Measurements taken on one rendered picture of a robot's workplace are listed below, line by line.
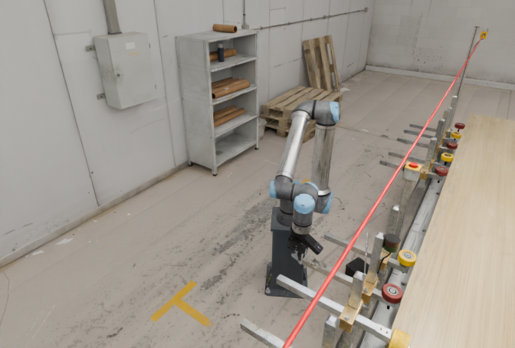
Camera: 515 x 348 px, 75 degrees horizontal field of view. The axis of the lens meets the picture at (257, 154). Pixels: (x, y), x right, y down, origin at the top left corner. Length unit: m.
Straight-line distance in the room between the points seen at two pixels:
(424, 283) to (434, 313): 0.15
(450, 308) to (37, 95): 2.98
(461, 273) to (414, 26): 7.71
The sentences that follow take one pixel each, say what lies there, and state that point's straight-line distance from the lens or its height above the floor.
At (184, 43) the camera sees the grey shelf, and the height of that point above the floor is 1.49.
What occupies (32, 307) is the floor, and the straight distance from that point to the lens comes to 3.07.
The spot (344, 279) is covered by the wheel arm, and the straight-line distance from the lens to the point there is 1.67.
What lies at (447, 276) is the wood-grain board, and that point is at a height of 0.90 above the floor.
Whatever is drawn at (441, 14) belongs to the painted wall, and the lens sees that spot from 9.00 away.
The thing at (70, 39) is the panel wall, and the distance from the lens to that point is 3.22.
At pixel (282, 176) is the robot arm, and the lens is 1.66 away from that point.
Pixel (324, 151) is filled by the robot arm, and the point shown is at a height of 1.17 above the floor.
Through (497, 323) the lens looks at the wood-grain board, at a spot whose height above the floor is 0.90.
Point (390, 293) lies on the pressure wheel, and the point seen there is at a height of 0.91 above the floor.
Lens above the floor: 2.06
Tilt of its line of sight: 27 degrees down
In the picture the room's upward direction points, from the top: straight up
